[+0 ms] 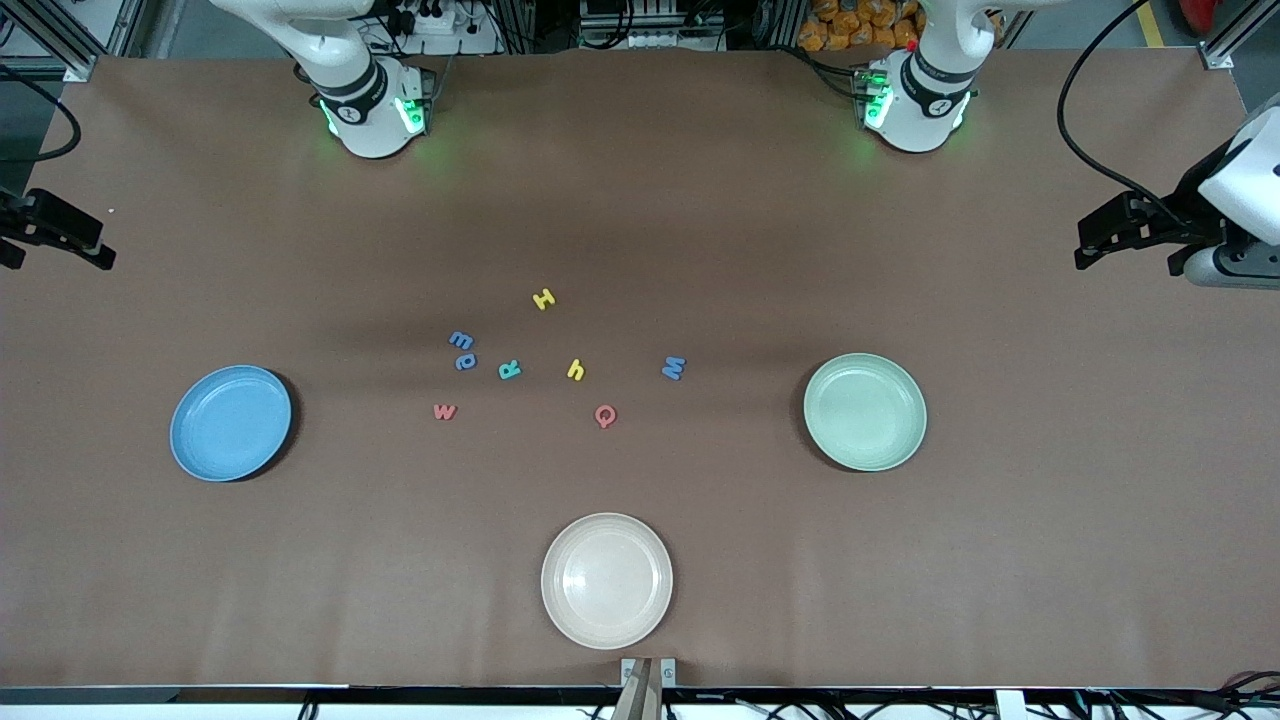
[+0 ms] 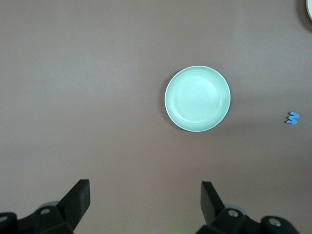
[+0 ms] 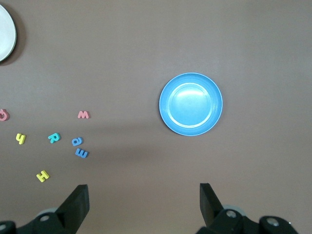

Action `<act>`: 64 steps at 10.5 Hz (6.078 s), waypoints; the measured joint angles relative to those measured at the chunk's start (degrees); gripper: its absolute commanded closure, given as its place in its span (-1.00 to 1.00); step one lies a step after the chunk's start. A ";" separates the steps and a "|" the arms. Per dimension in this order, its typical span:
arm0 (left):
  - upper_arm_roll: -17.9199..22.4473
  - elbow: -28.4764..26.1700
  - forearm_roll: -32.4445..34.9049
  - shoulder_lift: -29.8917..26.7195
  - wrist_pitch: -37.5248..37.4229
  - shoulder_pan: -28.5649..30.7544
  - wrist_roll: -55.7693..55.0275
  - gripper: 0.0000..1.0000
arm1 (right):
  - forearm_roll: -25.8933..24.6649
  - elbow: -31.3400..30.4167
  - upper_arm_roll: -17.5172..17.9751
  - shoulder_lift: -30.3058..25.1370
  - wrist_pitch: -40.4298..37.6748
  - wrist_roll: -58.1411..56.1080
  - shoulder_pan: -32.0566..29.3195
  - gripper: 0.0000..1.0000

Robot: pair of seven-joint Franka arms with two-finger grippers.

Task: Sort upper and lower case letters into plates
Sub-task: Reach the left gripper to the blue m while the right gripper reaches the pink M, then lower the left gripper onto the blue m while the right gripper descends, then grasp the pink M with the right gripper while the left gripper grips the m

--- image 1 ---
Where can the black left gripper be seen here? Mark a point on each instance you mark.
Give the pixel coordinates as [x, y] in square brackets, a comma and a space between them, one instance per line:
[1192, 203]

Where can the orange items pile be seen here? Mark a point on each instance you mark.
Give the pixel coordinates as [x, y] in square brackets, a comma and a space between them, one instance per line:
[840, 30]

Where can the teal foam letter R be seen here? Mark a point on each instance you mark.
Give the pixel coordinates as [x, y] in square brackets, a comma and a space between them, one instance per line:
[510, 370]

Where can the white power strip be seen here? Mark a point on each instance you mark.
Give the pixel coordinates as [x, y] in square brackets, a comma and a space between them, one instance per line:
[440, 20]
[650, 40]

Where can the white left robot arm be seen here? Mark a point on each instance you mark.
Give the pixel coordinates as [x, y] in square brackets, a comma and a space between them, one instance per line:
[915, 100]

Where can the blue foam round lowercase letter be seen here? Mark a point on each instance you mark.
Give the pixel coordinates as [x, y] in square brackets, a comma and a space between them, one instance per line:
[466, 361]

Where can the blue foam lowercase m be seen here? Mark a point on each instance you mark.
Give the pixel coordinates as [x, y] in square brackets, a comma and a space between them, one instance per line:
[461, 339]

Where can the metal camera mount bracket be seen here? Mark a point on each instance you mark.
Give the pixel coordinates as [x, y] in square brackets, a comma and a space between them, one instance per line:
[630, 668]

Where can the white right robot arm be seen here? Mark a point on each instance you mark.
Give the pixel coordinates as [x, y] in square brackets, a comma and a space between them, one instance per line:
[365, 100]

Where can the red round object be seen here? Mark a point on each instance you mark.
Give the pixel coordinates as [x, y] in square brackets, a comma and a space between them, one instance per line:
[1200, 12]

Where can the green round plate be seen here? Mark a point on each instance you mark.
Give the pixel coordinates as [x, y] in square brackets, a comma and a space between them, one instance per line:
[865, 412]

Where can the yellow foam lowercase h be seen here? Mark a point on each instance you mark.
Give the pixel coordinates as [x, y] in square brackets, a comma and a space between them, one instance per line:
[576, 370]

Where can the table edge rail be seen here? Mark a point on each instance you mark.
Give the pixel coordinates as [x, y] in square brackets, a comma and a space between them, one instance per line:
[100, 695]

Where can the yellow foam letter H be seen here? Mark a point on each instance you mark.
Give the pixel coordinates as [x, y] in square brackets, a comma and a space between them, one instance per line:
[544, 298]

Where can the cream round plate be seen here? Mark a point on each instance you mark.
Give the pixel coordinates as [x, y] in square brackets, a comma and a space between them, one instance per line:
[607, 580]

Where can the blue round plate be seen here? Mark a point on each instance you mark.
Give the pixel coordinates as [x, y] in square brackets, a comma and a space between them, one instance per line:
[230, 425]

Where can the aluminium frame post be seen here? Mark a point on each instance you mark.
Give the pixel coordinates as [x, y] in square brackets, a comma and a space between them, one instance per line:
[80, 68]
[1218, 55]

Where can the blue foam capital M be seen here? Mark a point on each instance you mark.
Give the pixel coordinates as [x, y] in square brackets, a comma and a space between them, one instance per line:
[674, 367]

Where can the brown table cover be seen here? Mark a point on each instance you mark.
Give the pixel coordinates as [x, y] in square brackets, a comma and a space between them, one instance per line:
[1000, 600]

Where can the salmon foam lowercase w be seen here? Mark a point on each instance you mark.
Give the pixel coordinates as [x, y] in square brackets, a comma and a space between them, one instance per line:
[445, 411]

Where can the pink foam letter Q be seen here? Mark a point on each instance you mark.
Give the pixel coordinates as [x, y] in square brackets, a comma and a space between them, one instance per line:
[605, 415]

